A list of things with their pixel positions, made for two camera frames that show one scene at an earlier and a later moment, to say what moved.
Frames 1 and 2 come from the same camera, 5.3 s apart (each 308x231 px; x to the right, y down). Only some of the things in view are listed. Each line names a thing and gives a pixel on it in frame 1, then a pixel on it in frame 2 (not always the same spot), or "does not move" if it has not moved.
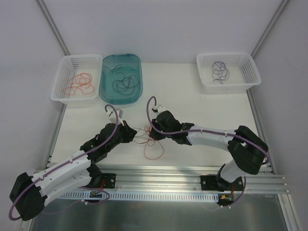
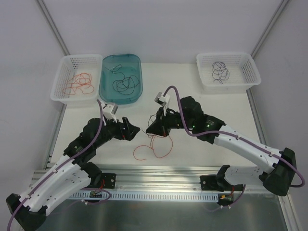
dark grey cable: x=219 y=80 does not move
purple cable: x=220 y=71 does not move
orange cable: x=82 y=81 does not move
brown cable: x=143 y=143 -> x=148 y=122
